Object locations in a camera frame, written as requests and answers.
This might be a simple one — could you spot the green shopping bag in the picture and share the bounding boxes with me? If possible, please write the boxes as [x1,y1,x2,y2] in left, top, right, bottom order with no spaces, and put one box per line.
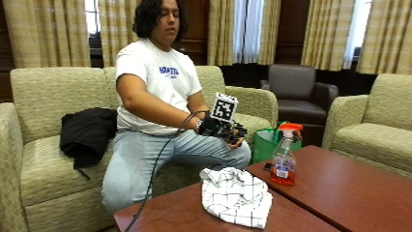
[250,121,303,165]

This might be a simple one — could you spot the white checked cloth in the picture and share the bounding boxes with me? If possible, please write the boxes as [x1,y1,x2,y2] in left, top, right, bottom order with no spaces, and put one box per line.
[198,166,274,230]

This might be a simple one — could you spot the beige striped curtain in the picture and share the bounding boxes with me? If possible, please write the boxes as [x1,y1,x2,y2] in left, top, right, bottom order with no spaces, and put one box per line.
[1,0,91,69]
[95,0,145,68]
[299,0,357,73]
[206,0,282,67]
[355,0,412,76]

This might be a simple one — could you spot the white marker cube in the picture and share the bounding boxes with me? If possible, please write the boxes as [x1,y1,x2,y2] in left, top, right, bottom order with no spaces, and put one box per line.
[209,92,239,124]

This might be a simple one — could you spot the black jacket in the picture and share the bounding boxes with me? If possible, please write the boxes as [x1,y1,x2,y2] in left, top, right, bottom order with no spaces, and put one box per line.
[57,107,119,180]

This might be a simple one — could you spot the dark leather armchair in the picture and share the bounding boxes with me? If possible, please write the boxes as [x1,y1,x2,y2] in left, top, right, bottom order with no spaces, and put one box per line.
[258,63,339,148]

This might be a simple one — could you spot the clear spray bottle orange nozzle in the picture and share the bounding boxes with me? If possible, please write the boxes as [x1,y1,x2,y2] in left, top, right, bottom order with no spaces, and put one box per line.
[269,122,305,187]

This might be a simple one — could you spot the beige fabric armchair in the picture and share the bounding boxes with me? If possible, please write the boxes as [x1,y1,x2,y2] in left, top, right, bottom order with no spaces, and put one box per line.
[319,72,412,180]

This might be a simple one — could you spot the the person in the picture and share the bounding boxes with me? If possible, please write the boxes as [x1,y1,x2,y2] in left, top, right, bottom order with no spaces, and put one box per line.
[99,0,251,216]

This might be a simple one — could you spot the white sheer curtain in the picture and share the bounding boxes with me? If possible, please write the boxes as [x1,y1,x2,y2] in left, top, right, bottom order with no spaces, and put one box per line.
[231,0,265,65]

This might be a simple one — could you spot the beige fabric sofa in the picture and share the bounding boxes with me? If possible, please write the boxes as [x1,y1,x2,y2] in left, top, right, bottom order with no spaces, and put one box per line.
[0,65,279,232]

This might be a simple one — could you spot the black cable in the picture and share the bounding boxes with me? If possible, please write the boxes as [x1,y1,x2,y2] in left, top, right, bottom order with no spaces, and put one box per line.
[123,110,209,232]

